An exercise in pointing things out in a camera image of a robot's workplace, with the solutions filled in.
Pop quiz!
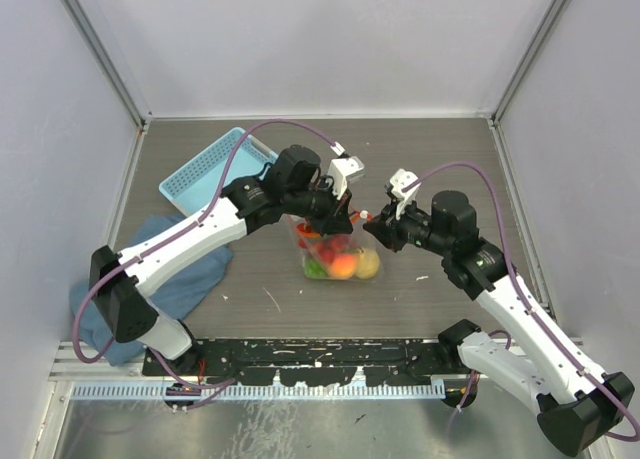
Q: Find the red strawberries pile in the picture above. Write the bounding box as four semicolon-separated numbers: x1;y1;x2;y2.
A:
294;222;352;265

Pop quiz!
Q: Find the green grape bunch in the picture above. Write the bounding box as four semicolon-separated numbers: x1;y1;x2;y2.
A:
304;257;327;279

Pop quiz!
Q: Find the orange peach fruit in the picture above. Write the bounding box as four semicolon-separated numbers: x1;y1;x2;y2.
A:
328;253;358;280

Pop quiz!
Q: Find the slotted cable duct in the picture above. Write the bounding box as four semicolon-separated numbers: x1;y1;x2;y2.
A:
70;379;446;401

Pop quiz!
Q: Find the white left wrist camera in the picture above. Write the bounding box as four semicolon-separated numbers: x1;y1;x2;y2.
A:
327;142;365;199

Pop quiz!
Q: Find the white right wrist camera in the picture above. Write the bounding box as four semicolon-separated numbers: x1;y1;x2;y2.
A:
388;168;420;220

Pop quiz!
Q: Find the clear zip bag orange zipper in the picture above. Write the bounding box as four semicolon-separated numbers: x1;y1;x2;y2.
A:
285;209;382;282

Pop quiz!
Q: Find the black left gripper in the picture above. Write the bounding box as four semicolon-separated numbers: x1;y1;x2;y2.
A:
284;175;354;238

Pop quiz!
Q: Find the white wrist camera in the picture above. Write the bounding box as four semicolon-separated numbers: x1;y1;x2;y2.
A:
388;168;420;220
327;142;365;199

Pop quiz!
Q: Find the blue cloth towel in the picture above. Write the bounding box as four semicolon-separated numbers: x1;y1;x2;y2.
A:
68;213;234;368

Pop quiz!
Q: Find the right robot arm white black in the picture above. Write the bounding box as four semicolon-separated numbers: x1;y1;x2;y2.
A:
364;191;635;457

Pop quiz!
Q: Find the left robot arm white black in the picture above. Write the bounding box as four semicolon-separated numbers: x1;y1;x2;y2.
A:
89;145;364;375

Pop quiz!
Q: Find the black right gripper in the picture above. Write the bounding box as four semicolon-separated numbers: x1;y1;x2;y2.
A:
362;194;452;257

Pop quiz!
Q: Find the light blue plastic basket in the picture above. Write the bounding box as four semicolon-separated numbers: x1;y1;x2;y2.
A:
159;127;278;216

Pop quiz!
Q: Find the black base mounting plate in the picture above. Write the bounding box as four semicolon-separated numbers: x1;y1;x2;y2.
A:
169;338;470;387

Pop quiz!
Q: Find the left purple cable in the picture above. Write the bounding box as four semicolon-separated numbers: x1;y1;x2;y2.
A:
72;119;346;411

